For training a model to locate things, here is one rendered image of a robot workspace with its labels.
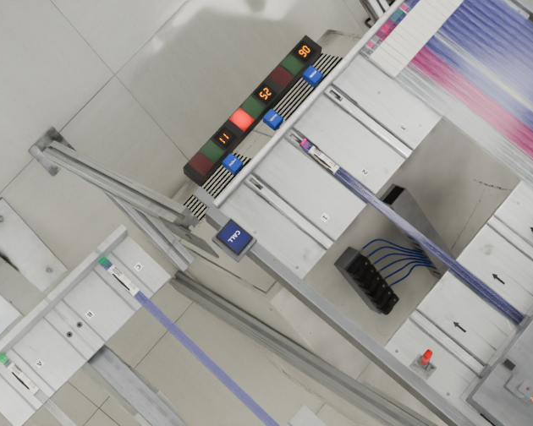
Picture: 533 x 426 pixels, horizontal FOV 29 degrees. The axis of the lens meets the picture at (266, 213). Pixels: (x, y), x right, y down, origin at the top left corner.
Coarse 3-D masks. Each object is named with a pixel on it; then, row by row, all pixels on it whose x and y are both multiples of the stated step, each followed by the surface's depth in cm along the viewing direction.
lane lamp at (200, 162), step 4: (200, 152) 182; (196, 156) 182; (200, 156) 182; (204, 156) 182; (192, 160) 181; (196, 160) 181; (200, 160) 181; (204, 160) 181; (208, 160) 181; (192, 164) 181; (196, 164) 181; (200, 164) 181; (204, 164) 181; (208, 164) 181; (212, 164) 181; (196, 168) 181; (200, 168) 181; (204, 168) 181; (208, 168) 181; (200, 172) 181; (204, 172) 181
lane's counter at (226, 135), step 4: (224, 128) 183; (220, 132) 183; (224, 132) 183; (228, 132) 183; (216, 136) 183; (220, 136) 183; (224, 136) 183; (228, 136) 183; (232, 136) 183; (236, 136) 183; (220, 140) 182; (224, 140) 183; (228, 140) 183; (232, 140) 183; (224, 144) 182; (228, 144) 182
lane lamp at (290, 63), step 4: (288, 56) 187; (292, 56) 187; (284, 60) 187; (288, 60) 187; (292, 60) 187; (296, 60) 187; (280, 64) 187; (284, 64) 187; (288, 64) 187; (292, 64) 187; (296, 64) 187; (300, 64) 187; (288, 68) 186; (292, 68) 186; (296, 68) 186; (300, 68) 186; (292, 72) 186; (296, 72) 186
